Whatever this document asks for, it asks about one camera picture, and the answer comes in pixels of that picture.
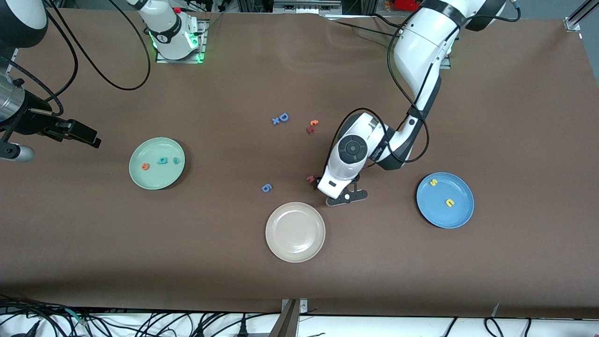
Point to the blue round plate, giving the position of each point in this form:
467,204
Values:
435,215

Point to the metal table clamp bracket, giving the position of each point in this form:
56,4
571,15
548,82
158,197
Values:
292,318

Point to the blue foam letter g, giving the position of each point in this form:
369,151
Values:
266,187

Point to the aluminium side rail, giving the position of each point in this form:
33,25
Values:
13,58

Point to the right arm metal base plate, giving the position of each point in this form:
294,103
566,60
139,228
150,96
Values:
202,42

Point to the white tape scrap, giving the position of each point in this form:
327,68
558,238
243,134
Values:
496,309

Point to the aluminium frame corner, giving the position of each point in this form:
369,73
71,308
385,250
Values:
573,23

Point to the green round plate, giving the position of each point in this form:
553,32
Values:
154,180

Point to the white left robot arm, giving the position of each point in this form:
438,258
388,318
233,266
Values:
352,149

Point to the beige round plate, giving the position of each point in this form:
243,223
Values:
295,232

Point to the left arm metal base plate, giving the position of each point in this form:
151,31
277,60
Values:
447,63

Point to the brown table cover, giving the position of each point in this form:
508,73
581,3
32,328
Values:
299,281

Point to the blue foam letter D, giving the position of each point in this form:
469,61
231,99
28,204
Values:
281,117

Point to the aluminium frame beam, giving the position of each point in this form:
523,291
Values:
304,5

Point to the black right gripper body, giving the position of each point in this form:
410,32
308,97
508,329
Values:
38,122

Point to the red box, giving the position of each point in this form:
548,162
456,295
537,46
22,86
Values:
407,4

